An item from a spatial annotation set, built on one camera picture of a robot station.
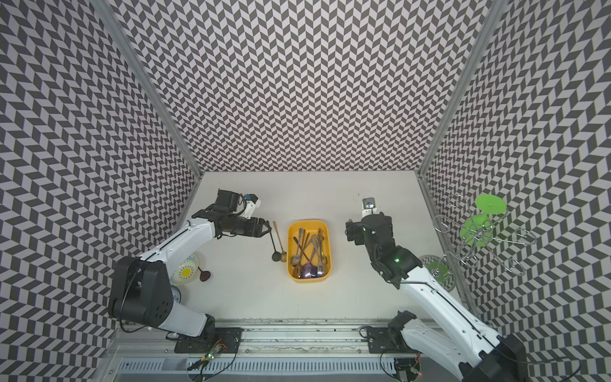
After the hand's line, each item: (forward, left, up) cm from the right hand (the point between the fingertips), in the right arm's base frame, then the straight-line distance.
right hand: (366, 222), depth 78 cm
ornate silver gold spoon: (-1, +25, -20) cm, 32 cm away
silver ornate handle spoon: (-9, +16, -19) cm, 26 cm away
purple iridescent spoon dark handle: (-9, +20, -19) cm, 29 cm away
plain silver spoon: (-5, +25, -17) cm, 31 cm away
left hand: (+3, +37, -9) cm, 38 cm away
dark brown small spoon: (-10, +58, -19) cm, 62 cm away
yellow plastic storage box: (+9, +19, -17) cm, 27 cm away
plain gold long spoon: (-3, +29, -18) cm, 34 cm away
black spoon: (-3, +32, -18) cm, 37 cm away
